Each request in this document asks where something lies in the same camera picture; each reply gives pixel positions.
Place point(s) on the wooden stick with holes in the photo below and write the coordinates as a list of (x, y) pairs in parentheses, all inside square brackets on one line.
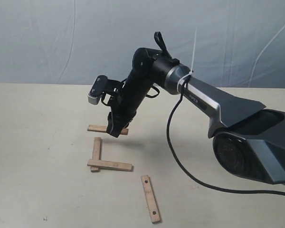
[(150, 200)]

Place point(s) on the diagonal wooden stick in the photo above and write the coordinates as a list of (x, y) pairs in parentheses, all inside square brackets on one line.
[(96, 154)]

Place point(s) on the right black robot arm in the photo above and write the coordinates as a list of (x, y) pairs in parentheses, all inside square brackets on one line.
[(248, 138)]

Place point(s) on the horizontal wooden stick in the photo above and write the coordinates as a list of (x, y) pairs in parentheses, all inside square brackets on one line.
[(102, 129)]

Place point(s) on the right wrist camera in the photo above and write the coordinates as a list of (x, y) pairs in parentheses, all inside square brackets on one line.
[(97, 89)]

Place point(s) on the grey fabric backdrop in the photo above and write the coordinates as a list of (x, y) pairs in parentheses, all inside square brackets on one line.
[(240, 43)]

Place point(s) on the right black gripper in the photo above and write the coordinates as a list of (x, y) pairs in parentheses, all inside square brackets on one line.
[(123, 108)]

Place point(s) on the white zip tie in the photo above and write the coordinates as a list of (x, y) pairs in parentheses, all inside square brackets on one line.
[(191, 64)]

